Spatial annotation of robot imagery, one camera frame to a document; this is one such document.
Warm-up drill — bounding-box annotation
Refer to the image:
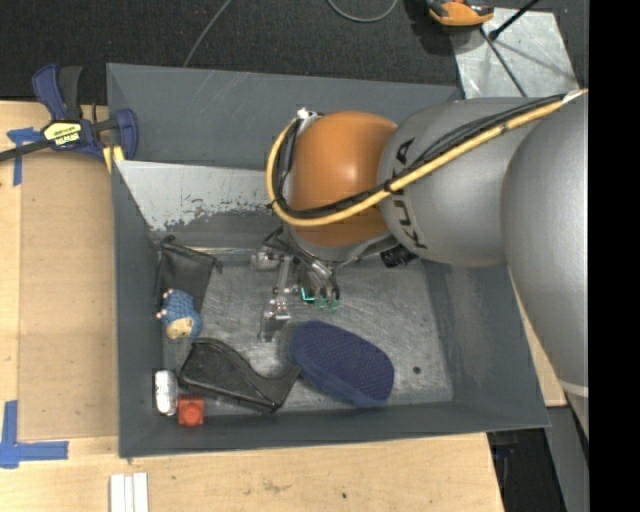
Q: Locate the red toy block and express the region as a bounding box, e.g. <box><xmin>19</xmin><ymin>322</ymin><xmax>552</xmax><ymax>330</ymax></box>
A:
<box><xmin>177</xmin><ymin>394</ymin><xmax>207</xmax><ymax>427</ymax></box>

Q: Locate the grey metal bin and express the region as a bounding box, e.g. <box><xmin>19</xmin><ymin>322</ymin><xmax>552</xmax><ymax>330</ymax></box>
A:
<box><xmin>104</xmin><ymin>62</ymin><xmax>553</xmax><ymax>459</ymax></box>

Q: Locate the black curved plastic piece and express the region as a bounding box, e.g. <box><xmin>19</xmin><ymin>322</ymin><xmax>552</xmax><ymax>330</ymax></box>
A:
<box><xmin>178</xmin><ymin>337</ymin><xmax>304</xmax><ymax>414</ymax></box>

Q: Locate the blue toy animal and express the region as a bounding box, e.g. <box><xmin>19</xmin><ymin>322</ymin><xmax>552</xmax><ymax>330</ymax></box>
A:
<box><xmin>155</xmin><ymin>288</ymin><xmax>204</xmax><ymax>342</ymax></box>

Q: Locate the black cloth pouch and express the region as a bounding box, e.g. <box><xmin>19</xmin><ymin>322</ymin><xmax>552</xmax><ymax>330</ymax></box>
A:
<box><xmin>153</xmin><ymin>234</ymin><xmax>224</xmax><ymax>322</ymax></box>

